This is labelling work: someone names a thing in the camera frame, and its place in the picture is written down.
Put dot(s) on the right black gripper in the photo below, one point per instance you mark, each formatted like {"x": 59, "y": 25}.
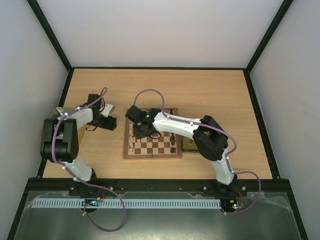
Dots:
{"x": 139, "y": 130}

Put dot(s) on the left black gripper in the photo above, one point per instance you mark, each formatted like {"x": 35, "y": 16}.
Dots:
{"x": 110, "y": 123}

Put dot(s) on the wooden chess board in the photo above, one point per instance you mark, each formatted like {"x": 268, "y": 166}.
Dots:
{"x": 161, "y": 145}

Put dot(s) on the gold tin with pieces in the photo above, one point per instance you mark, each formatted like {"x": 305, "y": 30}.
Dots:
{"x": 188, "y": 146}

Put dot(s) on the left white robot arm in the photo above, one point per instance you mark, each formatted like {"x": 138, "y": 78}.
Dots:
{"x": 60, "y": 141}

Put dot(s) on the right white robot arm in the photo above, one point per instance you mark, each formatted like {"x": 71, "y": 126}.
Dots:
{"x": 209, "y": 138}

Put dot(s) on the silver tin lid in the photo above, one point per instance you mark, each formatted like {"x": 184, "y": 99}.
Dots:
{"x": 58, "y": 113}

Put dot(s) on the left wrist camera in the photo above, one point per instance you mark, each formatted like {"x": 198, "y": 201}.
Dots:
{"x": 107, "y": 110}

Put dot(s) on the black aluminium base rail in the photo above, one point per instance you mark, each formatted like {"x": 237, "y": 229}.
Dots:
{"x": 206, "y": 188}

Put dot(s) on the white slotted cable duct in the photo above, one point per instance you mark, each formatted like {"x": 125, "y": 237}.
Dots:
{"x": 79, "y": 203}

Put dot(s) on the black frame post left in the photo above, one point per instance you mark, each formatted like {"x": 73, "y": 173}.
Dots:
{"x": 39, "y": 14}

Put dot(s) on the black frame post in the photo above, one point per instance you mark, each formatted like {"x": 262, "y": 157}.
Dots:
{"x": 39, "y": 14}
{"x": 277, "y": 19}

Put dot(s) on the black frame post right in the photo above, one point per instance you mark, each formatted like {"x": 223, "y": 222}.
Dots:
{"x": 277, "y": 19}

